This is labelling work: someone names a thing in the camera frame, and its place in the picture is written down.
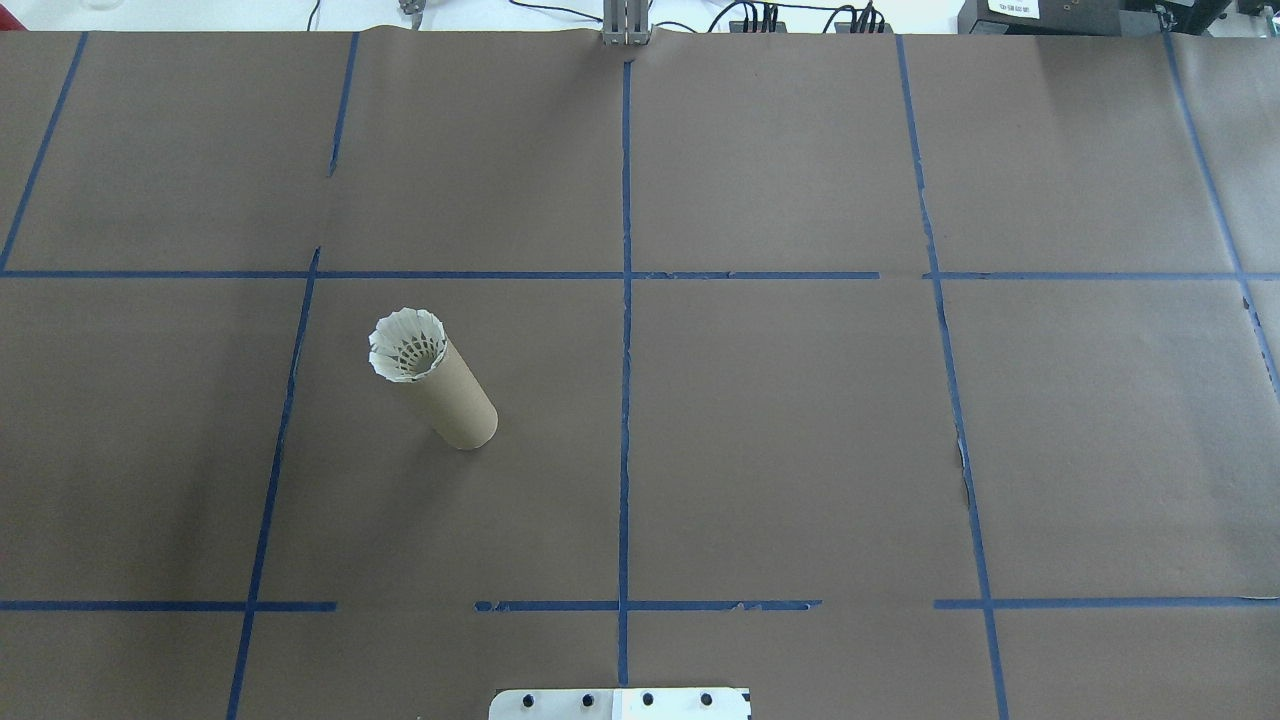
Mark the white feather shuttlecock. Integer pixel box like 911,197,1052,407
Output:
368,307,449,384

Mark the brown cardboard tube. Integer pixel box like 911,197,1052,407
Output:
372,335,500,452

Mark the black box white label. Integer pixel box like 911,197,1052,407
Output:
957,0,1133,37

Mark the white desk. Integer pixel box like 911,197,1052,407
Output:
0,0,1280,37

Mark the aluminium extrusion post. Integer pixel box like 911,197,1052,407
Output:
600,0,653,49

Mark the black cable connector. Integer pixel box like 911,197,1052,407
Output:
727,2,787,35
834,2,892,35

